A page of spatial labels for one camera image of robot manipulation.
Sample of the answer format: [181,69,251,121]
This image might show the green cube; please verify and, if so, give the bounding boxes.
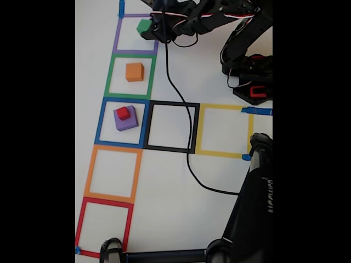
[136,18,151,36]

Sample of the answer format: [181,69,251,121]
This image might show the orange square block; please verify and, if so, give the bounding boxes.
[125,62,145,82]

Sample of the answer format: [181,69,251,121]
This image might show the small red cube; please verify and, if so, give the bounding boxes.
[116,106,129,121]

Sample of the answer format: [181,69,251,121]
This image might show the purple square block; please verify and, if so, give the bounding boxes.
[114,105,139,132]

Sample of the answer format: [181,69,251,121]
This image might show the long blue tape strip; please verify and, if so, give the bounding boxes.
[241,107,273,116]

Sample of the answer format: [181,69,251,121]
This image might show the black tripod stand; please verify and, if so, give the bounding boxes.
[99,133,273,263]

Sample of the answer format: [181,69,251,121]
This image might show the red white servo wire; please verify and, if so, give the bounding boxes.
[227,67,252,89]
[150,10,260,48]

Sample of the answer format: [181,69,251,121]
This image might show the black camera cable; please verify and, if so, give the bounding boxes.
[161,0,242,196]

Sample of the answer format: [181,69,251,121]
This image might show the purple square frame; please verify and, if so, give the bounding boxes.
[112,13,160,55]

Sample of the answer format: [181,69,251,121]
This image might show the green square frame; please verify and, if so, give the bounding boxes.
[104,53,157,100]

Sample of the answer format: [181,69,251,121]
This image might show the black square frame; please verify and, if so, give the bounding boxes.
[143,100,200,154]

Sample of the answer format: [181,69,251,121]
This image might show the yellow square frame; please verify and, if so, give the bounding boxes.
[195,103,254,159]

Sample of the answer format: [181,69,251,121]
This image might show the blue square frame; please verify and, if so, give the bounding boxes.
[94,97,151,150]

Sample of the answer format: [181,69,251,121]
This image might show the orange square frame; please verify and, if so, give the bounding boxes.
[83,144,143,205]

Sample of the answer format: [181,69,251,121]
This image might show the red square frame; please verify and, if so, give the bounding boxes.
[75,197,134,259]

